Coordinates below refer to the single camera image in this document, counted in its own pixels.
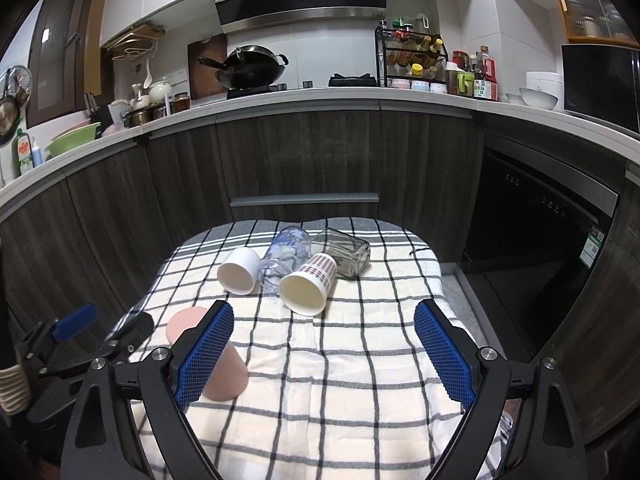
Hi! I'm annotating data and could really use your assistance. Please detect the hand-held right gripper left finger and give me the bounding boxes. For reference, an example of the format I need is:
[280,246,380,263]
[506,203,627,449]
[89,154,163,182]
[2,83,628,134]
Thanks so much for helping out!
[59,299,236,480]

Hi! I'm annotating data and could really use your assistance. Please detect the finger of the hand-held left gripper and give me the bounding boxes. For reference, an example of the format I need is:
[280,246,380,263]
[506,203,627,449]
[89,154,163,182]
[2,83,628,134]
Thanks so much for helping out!
[91,311,155,367]
[17,303,98,362]

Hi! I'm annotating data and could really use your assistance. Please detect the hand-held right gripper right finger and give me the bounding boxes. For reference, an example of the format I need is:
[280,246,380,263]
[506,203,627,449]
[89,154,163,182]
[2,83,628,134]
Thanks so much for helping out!
[413,298,589,480]

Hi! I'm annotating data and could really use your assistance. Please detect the pink cup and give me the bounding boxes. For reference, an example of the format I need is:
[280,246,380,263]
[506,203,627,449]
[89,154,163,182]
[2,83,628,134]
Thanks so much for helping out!
[166,306,249,403]

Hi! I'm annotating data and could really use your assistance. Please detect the white cup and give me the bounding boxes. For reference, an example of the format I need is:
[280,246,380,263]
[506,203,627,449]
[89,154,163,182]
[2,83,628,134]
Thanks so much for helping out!
[216,246,262,296]

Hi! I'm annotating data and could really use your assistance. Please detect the patterned paper cup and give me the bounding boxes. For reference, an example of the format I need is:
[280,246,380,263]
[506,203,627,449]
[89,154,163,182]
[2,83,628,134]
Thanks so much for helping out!
[278,253,337,317]

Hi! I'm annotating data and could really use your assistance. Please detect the clear plastic cup blue print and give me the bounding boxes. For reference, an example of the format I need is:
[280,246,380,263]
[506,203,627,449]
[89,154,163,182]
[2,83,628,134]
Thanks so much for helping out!
[258,226,313,294]

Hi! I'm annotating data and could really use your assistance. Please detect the square clear glass cup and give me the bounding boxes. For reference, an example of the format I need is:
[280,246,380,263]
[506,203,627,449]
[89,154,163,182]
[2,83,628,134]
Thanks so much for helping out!
[311,228,372,279]

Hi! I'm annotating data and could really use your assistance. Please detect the black checked white cloth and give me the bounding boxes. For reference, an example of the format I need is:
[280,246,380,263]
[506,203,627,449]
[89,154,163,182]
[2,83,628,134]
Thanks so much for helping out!
[107,216,516,480]

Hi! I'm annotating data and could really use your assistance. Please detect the black built-in dishwasher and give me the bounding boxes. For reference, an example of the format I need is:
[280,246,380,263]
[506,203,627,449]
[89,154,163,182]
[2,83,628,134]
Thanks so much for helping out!
[461,132,622,363]

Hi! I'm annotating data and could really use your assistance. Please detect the green dish soap bottle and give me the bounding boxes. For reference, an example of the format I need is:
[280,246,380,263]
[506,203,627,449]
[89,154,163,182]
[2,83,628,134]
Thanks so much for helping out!
[12,128,34,176]

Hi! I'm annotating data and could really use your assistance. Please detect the green plastic basin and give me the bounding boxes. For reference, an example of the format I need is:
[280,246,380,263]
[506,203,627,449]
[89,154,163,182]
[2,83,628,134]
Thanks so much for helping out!
[45,122,101,159]

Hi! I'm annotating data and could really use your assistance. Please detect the black knife block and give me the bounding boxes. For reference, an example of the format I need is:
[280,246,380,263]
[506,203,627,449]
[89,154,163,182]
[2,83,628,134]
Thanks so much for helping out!
[84,92,115,129]

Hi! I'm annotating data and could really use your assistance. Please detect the steel pot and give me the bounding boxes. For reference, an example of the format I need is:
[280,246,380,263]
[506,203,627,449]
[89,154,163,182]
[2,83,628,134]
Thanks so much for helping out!
[122,104,169,129]

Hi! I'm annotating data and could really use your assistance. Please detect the hanging frying pan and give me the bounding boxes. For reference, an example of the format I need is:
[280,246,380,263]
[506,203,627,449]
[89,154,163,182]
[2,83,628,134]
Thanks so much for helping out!
[0,65,32,146]

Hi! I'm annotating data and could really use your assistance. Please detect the white teapot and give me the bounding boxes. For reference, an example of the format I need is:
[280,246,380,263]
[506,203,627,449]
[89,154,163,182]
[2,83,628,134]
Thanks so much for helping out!
[148,78,174,103]

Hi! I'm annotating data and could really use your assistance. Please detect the dark wooden cutting board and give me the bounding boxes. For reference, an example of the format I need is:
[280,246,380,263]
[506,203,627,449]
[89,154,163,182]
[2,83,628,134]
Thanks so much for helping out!
[187,34,229,101]

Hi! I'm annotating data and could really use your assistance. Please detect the brown door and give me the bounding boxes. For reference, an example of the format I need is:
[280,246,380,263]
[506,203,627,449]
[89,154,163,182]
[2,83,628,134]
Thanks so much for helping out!
[26,0,115,129]

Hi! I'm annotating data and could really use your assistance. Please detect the large white bowl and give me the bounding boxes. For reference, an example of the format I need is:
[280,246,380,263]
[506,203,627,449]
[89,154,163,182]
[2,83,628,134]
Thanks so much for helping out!
[519,87,561,112]

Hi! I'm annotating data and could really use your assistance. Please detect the red label bottle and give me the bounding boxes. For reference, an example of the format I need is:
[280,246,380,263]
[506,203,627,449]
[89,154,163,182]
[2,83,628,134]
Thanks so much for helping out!
[483,58,500,102]

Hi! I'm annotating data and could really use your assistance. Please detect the black gas stove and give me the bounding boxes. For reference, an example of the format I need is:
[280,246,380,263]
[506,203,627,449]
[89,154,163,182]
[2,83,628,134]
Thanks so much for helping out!
[227,74,379,100]

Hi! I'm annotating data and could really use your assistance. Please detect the black wok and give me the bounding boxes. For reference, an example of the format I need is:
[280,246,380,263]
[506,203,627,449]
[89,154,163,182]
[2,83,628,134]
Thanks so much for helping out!
[197,45,290,92]

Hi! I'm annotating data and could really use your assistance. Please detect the white lidded pot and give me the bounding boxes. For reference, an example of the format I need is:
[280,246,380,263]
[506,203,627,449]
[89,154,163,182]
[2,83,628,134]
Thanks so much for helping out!
[525,71,564,95]

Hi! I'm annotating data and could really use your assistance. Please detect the row of seasoning bottles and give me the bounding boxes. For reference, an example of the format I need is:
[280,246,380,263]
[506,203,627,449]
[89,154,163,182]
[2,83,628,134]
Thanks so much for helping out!
[378,17,447,81]

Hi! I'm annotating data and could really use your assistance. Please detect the black microwave oven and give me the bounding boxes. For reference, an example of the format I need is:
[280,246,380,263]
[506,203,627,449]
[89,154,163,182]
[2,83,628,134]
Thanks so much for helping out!
[560,43,640,136]

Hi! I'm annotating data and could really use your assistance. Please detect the metal drawer handle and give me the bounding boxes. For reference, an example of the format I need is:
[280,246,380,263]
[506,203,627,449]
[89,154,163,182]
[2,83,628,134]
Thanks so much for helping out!
[229,192,380,207]

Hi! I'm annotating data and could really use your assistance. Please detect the wall rack with wooden boards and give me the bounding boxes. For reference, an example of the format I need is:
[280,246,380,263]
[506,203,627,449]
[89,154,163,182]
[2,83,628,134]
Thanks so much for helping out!
[102,22,166,61]

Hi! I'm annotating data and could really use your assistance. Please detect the black wire spice rack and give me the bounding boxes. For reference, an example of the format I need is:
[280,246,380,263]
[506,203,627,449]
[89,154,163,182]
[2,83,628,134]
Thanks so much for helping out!
[374,25,449,89]

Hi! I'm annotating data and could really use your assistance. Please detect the wooden frame glass cabinet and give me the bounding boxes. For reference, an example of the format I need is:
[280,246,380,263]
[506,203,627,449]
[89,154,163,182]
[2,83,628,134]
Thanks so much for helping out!
[547,0,637,45]

